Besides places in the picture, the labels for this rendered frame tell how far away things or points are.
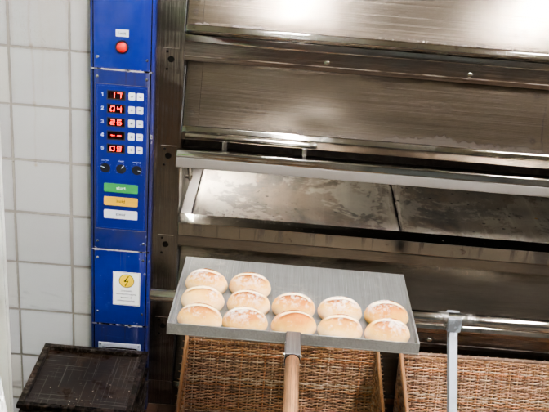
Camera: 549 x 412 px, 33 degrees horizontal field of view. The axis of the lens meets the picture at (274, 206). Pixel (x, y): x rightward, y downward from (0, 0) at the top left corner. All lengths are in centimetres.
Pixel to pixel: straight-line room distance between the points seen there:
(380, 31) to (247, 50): 33
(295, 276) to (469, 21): 75
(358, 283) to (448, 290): 41
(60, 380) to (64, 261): 34
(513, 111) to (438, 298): 56
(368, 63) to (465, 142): 32
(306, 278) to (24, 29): 94
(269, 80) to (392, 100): 32
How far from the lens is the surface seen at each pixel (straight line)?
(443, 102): 245
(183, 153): 232
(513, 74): 245
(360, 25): 235
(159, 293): 223
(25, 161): 257
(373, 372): 272
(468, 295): 268
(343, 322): 207
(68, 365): 260
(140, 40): 237
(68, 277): 269
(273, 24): 234
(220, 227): 255
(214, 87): 242
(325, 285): 230
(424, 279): 265
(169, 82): 242
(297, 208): 268
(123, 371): 257
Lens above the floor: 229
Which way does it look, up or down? 24 degrees down
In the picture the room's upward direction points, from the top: 5 degrees clockwise
